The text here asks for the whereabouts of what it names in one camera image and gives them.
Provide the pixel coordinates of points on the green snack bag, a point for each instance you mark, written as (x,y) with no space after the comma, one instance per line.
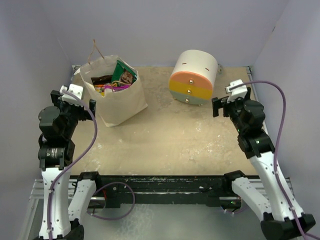
(123,74)

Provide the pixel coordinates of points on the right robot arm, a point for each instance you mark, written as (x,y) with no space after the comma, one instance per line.
(280,216)

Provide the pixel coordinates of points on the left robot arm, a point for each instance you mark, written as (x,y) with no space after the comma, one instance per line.
(61,218)

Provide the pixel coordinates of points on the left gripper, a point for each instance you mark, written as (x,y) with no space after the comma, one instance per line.
(84,114)

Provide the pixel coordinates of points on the white cylinder toy drawers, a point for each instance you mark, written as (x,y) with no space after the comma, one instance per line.
(193,77)

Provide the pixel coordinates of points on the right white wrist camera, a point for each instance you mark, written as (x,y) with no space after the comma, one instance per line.
(235,90)

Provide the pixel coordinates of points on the purple candy bag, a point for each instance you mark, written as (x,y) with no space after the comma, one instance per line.
(114,88)

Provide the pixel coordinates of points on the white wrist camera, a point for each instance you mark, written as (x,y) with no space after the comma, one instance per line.
(75,90)
(235,90)

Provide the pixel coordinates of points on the orange snack packet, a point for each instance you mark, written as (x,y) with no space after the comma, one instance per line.
(101,89)

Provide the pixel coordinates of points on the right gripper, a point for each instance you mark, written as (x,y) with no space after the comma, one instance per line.
(222,102)

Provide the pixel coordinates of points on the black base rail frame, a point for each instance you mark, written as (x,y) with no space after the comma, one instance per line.
(208,190)

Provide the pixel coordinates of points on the white paper bag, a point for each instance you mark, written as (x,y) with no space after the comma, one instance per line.
(115,107)

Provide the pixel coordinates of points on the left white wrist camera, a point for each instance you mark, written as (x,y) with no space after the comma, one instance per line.
(75,90)

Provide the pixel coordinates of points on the brown Kettle chips bag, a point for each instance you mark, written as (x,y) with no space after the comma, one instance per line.
(102,80)

